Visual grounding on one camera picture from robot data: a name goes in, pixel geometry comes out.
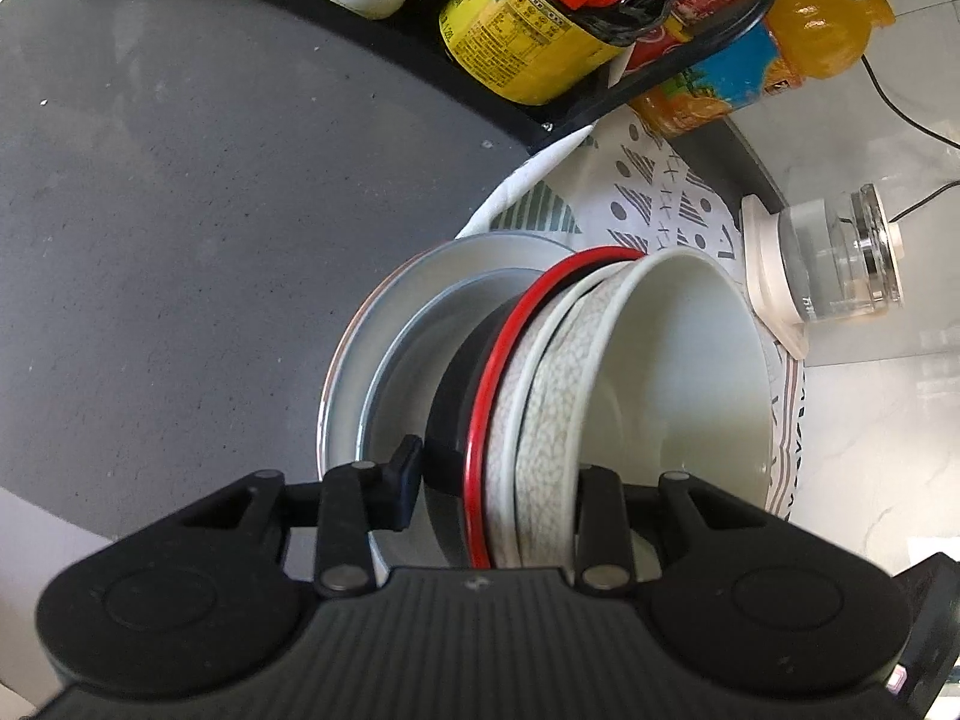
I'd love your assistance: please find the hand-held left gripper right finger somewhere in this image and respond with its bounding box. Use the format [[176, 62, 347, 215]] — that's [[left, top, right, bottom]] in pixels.
[[574, 465, 767, 598]]

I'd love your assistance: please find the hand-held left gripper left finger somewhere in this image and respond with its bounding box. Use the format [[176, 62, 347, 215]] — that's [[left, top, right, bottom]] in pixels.
[[184, 435, 425, 598]]

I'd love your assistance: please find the black bowl with red rim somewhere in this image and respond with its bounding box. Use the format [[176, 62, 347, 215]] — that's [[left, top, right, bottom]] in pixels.
[[423, 246, 647, 571]]

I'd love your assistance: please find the grey crackle pattern bowl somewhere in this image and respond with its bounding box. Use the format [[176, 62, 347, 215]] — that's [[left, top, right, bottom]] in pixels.
[[484, 261, 640, 569]]

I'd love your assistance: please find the white ceramic bowl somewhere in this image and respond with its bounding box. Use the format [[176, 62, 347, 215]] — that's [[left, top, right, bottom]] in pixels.
[[574, 247, 776, 520]]

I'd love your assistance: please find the plain white plate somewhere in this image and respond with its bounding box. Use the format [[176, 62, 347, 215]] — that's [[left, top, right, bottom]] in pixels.
[[318, 235, 580, 482]]

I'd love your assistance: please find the beige kettle base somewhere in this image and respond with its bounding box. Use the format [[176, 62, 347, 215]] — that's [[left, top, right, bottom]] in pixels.
[[740, 195, 812, 361]]

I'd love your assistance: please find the patterned white table mat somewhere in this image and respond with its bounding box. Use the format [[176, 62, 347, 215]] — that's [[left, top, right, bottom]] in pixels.
[[453, 108, 809, 520]]

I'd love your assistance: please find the black storage rack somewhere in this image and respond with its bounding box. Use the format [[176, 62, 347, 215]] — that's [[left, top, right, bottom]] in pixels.
[[112, 0, 778, 155]]

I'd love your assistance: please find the orange juice bottle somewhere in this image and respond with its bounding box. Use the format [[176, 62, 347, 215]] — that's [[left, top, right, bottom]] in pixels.
[[630, 0, 898, 140]]

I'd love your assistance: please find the glass kettle with beige handle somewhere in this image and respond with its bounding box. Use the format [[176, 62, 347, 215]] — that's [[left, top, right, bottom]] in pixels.
[[776, 184, 909, 324]]

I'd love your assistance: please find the black cable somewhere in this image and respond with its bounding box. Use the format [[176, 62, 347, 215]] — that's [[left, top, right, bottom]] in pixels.
[[858, 52, 960, 152], [891, 180, 960, 226]]

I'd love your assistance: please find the yellow label bottle red handle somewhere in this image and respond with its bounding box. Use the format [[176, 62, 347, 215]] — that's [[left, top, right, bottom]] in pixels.
[[438, 0, 751, 107]]

